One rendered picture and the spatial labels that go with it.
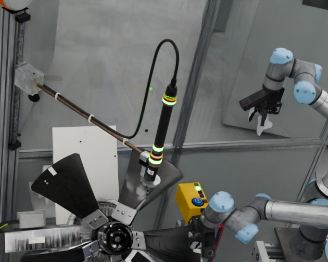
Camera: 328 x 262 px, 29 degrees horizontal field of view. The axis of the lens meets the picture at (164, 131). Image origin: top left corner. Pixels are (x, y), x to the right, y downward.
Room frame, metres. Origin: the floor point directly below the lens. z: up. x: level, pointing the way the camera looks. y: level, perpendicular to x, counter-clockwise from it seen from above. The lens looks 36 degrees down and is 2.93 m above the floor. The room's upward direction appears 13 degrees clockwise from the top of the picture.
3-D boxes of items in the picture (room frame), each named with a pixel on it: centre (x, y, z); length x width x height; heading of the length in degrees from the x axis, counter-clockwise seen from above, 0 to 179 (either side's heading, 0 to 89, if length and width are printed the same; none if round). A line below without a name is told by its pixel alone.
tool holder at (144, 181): (1.72, 0.02, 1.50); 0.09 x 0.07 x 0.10; 60
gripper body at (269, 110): (2.16, -0.37, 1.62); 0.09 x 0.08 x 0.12; 115
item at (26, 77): (2.02, 0.55, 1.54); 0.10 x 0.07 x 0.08; 60
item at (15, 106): (2.05, 0.59, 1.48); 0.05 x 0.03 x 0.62; 150
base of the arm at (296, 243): (2.01, -0.70, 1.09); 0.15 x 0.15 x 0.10
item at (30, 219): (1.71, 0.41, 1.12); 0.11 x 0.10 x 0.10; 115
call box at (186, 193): (2.13, -0.20, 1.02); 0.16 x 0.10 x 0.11; 25
